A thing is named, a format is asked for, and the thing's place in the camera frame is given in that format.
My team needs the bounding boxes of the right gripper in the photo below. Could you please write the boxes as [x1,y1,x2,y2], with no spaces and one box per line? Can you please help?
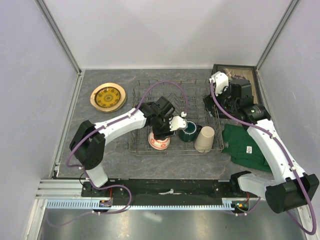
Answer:
[202,81,239,118]

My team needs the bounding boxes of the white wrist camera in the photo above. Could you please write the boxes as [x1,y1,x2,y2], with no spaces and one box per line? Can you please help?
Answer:
[169,116,188,132]
[209,71,229,96]

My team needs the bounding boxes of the cream bird plate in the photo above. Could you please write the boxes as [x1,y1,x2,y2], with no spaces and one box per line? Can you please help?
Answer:
[90,82,127,113]

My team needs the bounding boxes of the wire dish rack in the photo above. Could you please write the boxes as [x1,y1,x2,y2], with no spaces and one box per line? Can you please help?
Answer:
[128,78,225,156]

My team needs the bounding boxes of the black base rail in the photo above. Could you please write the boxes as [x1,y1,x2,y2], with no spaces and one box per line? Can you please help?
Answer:
[81,177,261,204]

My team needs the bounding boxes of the yellow patterned small plate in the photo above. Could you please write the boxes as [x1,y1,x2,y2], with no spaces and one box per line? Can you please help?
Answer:
[94,86,122,109]

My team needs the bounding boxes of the white red patterned bowl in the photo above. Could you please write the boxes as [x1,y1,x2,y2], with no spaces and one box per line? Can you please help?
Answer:
[148,132,171,151]

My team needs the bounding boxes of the beige cup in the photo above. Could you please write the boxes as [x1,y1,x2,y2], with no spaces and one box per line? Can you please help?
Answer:
[194,126,215,154]

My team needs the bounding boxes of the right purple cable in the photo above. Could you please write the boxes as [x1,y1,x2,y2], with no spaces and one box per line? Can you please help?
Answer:
[209,79,318,236]

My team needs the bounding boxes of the green cloth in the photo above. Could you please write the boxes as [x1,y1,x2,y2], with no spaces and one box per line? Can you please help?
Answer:
[222,124,272,173]

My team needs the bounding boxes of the purple cable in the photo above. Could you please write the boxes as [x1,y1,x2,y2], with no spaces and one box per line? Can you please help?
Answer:
[45,81,190,227]
[209,79,318,236]

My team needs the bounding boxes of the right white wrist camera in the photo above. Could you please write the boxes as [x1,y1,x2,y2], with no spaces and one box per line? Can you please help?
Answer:
[209,71,229,96]

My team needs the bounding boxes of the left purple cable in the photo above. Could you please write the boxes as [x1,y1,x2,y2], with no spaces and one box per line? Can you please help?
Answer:
[45,81,190,227]

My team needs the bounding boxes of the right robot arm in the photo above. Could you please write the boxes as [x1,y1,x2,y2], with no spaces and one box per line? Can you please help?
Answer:
[222,115,320,214]

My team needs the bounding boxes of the slotted cable duct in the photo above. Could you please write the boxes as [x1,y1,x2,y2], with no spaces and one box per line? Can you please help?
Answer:
[46,199,236,211]

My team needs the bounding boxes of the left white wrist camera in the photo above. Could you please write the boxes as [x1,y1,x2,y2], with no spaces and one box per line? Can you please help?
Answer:
[169,116,188,132]

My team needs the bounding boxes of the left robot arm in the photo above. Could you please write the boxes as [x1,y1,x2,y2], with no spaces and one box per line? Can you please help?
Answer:
[69,96,176,197]

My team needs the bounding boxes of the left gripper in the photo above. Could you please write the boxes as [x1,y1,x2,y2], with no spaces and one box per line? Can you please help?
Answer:
[152,115,176,141]

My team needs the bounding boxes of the dark green mug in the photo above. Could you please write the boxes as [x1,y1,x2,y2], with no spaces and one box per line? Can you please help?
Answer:
[178,120,203,143]

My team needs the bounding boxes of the black glass-lid display box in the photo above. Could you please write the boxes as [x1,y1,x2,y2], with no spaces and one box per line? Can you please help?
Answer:
[211,64,263,104]

